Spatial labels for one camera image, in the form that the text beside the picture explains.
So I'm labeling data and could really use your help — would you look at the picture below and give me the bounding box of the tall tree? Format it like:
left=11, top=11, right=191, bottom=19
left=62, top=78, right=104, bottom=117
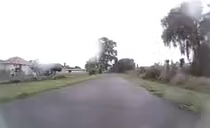
left=96, top=36, right=119, bottom=72

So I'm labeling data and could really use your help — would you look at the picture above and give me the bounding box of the dark round bush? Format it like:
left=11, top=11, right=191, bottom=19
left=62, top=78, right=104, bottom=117
left=112, top=58, right=137, bottom=74

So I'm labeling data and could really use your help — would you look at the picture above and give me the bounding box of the low building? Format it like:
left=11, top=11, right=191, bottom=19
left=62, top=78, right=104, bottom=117
left=61, top=62, right=88, bottom=74

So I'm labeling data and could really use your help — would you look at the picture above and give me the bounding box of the grey asphalt road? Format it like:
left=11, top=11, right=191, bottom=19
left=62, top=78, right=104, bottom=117
left=0, top=73, right=204, bottom=128

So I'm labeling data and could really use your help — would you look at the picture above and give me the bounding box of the row of bushes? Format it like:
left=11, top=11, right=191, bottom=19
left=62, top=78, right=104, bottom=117
left=136, top=58, right=194, bottom=85

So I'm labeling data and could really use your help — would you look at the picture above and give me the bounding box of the grass verge with weeds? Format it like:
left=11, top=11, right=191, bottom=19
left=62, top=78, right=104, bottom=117
left=121, top=73, right=210, bottom=114

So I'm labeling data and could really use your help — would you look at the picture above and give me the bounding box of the house with red roof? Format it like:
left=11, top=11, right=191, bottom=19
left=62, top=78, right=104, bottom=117
left=0, top=56, right=35, bottom=76

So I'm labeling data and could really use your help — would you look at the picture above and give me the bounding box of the large drooping tree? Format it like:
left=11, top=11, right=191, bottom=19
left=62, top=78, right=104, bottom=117
left=160, top=1, right=210, bottom=78

